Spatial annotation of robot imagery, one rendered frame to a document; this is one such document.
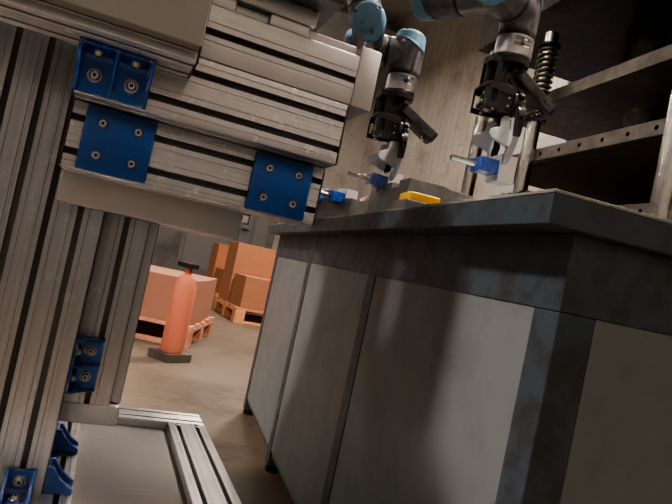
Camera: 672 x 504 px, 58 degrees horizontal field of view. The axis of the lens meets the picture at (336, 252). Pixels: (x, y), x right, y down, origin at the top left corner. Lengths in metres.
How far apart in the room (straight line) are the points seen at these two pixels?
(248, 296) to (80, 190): 4.79
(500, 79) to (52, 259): 0.88
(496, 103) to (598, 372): 0.64
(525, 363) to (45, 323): 0.70
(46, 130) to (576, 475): 0.86
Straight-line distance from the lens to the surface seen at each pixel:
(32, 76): 1.04
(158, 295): 3.90
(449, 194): 1.32
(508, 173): 1.24
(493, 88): 1.25
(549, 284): 0.74
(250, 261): 6.08
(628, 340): 0.78
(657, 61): 2.17
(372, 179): 1.44
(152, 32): 0.74
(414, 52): 1.51
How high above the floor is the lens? 0.66
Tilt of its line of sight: 2 degrees up
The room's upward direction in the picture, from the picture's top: 12 degrees clockwise
